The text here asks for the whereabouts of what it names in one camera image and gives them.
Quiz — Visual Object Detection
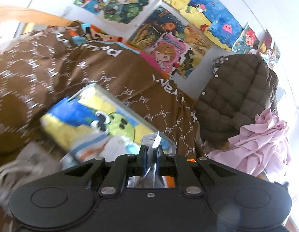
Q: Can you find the grey drawstring cloth pouch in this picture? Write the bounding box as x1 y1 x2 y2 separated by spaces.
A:
0 141 62 211

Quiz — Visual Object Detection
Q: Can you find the blue white tissue packet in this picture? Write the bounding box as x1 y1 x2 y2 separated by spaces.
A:
61 131 111 162

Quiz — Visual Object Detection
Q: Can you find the grey box with frog drawing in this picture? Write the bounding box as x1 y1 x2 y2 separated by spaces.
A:
40 84 175 161

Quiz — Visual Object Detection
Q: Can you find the pink crumpled cloth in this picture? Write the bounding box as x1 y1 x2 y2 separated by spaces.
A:
208 109 291 177

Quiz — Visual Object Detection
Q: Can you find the pink anime girl poster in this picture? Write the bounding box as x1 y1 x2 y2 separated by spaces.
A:
150 32 195 75

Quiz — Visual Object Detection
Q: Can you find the brown quilted jacket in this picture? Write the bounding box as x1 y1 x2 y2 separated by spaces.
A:
195 54 278 142

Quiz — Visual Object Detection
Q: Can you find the dark sunflower painting poster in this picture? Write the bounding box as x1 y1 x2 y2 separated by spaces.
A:
127 4 212 79

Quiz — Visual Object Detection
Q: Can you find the blue yellow sea poster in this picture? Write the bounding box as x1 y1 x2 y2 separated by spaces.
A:
167 0 245 51

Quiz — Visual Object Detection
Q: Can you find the red haired girl poster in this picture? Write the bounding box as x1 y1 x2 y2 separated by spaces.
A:
231 25 260 54

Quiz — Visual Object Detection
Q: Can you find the brown PF patterned duvet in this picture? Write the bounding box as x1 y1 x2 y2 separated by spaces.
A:
0 24 205 161

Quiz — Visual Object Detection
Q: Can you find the colourful poster far right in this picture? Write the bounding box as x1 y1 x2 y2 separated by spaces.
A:
257 30 281 69

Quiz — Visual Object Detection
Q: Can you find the blond boy green poster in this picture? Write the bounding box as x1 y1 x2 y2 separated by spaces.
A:
97 0 159 33

